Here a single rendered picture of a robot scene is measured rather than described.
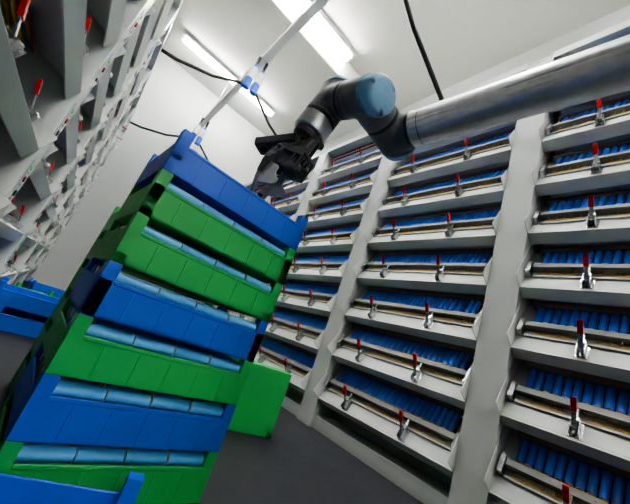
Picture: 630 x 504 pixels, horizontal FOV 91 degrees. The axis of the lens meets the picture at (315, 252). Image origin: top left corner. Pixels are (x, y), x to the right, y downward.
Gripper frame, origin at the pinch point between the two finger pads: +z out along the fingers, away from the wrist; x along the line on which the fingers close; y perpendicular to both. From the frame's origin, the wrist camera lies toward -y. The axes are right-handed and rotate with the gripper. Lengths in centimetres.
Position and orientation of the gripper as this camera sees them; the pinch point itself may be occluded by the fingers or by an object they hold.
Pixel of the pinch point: (255, 192)
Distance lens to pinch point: 78.9
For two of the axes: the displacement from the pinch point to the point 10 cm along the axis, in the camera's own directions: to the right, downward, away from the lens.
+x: 2.4, 3.8, 8.9
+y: 8.0, 4.5, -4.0
